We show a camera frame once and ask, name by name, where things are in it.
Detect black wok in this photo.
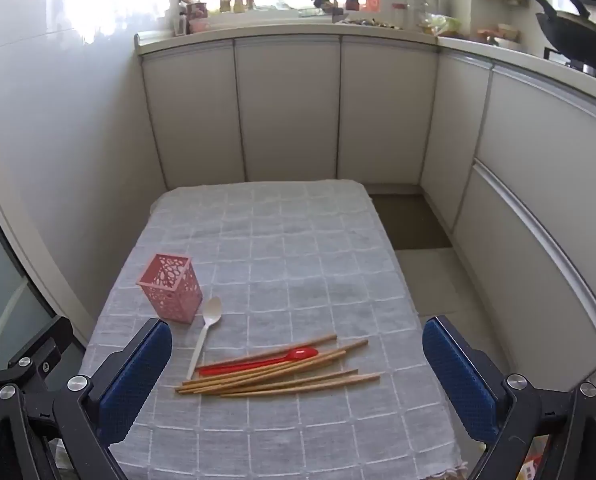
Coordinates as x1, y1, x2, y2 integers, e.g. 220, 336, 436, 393
513, 0, 596, 72

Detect white kitchen cabinets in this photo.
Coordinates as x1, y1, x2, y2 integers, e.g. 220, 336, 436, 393
135, 32, 596, 401

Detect grey checked tablecloth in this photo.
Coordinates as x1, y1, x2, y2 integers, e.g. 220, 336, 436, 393
78, 178, 466, 480

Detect gas stove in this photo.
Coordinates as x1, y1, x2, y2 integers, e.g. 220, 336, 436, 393
543, 47, 596, 86

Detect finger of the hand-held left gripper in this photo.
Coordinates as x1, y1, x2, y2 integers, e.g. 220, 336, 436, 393
0, 316, 75, 403

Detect red plastic spoon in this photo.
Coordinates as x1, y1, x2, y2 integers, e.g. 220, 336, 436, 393
198, 346, 320, 377

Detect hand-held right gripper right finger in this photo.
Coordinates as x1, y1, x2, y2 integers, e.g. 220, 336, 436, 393
422, 315, 596, 480

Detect pink perforated utensil holder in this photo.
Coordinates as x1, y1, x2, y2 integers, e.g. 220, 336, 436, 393
136, 254, 204, 324

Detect pile of wooden chopsticks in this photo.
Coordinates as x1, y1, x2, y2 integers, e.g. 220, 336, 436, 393
174, 333, 382, 399

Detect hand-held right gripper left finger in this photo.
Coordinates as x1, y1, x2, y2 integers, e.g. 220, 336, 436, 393
0, 317, 174, 480

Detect brown floor mat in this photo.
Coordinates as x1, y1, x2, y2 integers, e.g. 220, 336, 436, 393
365, 192, 453, 251

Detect clear glass jar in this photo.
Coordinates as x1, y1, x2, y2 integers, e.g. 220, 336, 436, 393
405, 0, 430, 31

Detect white plastic spoon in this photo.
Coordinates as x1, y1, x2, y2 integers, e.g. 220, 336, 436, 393
186, 296, 223, 380

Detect white kitchen countertop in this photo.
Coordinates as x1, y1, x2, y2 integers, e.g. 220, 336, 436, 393
135, 10, 596, 106

